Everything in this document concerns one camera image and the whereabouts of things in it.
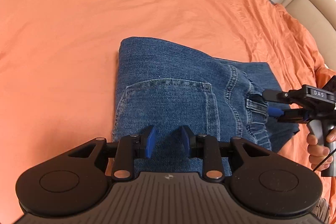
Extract person's right hand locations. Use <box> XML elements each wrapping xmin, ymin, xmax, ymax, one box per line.
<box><xmin>306</xmin><ymin>132</ymin><xmax>334</xmax><ymax>172</ymax></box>

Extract blue denim jeans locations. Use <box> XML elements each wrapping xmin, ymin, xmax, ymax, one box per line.
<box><xmin>113</xmin><ymin>37</ymin><xmax>299</xmax><ymax>172</ymax></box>

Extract orange bed sheet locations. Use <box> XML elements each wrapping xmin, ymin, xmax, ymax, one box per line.
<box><xmin>1</xmin><ymin>0</ymin><xmax>334</xmax><ymax>223</ymax></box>

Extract beige upholstered headboard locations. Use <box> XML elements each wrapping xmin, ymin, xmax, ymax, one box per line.
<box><xmin>282</xmin><ymin>0</ymin><xmax>335</xmax><ymax>59</ymax></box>

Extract grey patterned pyjama leg right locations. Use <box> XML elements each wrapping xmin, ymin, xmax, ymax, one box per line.
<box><xmin>311</xmin><ymin>198</ymin><xmax>330</xmax><ymax>224</ymax></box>

